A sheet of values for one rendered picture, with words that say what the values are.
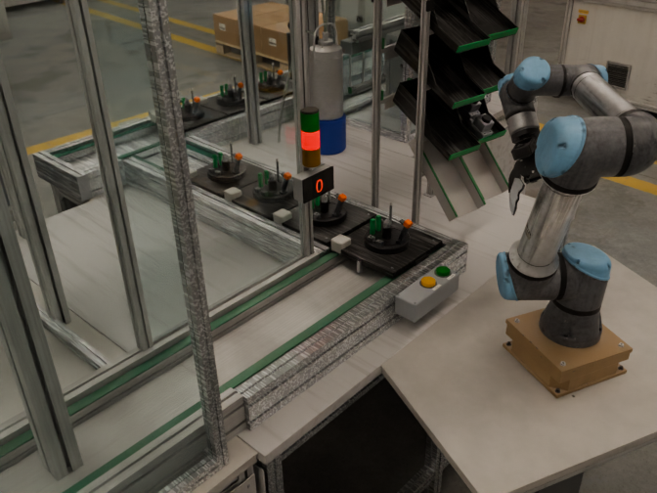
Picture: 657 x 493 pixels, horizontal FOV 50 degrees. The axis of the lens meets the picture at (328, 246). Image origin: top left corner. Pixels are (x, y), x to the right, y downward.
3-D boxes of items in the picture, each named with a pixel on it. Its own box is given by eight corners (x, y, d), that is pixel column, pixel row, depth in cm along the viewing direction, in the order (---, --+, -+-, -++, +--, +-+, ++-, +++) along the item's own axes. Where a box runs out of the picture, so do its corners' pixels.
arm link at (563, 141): (556, 310, 170) (639, 145, 127) (495, 310, 169) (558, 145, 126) (546, 270, 177) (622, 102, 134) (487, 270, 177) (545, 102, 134)
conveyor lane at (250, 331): (440, 270, 217) (442, 243, 212) (233, 418, 165) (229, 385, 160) (370, 240, 234) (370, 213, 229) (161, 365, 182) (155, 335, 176)
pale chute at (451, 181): (477, 208, 224) (486, 203, 220) (449, 221, 217) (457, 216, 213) (437, 133, 227) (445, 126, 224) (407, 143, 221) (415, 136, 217)
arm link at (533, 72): (564, 53, 164) (548, 75, 175) (517, 53, 164) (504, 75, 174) (568, 84, 162) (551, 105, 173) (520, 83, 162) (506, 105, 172)
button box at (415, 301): (459, 290, 201) (459, 271, 198) (415, 323, 188) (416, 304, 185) (438, 281, 205) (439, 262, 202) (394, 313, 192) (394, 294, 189)
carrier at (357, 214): (376, 219, 227) (377, 185, 221) (327, 248, 212) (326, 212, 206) (323, 198, 241) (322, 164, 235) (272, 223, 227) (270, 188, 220)
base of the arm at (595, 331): (613, 341, 173) (623, 309, 168) (560, 352, 169) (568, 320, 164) (578, 306, 185) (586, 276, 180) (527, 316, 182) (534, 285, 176)
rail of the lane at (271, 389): (465, 271, 216) (468, 241, 211) (250, 430, 161) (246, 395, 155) (451, 264, 220) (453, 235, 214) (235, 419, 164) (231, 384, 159)
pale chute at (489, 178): (502, 193, 233) (510, 188, 229) (475, 204, 227) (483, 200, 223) (462, 119, 237) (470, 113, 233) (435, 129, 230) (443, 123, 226)
